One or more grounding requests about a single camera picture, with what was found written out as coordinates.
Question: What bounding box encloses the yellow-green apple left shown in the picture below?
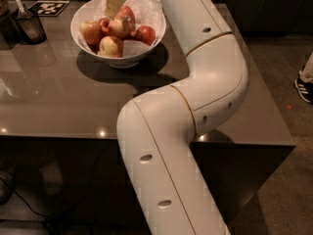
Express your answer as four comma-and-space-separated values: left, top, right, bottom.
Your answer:
79, 21, 103, 45

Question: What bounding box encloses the black white sneaker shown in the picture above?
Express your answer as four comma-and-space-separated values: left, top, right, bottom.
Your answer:
294, 69, 313, 104

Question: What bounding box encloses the red apple stem cavity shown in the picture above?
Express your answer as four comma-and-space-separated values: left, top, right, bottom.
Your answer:
99, 18, 111, 36

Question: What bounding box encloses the red apple front centre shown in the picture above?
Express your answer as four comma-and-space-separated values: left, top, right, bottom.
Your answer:
99, 36, 123, 58

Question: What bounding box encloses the black cable under table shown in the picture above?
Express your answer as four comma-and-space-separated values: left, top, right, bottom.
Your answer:
0, 140, 125, 235

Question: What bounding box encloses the white handled utensil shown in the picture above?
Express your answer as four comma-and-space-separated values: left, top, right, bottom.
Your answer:
14, 0, 33, 20

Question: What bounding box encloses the red apple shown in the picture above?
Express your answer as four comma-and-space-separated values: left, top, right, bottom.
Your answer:
99, 36, 123, 58
115, 6, 135, 25
134, 25, 156, 45

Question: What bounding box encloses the red apple top back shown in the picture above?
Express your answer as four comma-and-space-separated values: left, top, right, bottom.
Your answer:
115, 6, 135, 25

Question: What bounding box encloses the red apple right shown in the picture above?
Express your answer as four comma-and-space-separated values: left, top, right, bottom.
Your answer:
134, 25, 156, 45

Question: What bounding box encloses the black white fiducial marker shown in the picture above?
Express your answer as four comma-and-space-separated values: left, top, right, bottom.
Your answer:
30, 0, 69, 17

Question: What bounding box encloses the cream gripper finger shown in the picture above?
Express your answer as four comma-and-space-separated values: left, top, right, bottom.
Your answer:
106, 0, 126, 20

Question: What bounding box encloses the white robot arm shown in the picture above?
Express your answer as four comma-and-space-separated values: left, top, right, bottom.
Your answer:
116, 0, 248, 235

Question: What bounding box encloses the white ceramic bowl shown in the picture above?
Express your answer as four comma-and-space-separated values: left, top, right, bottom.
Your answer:
69, 0, 167, 70

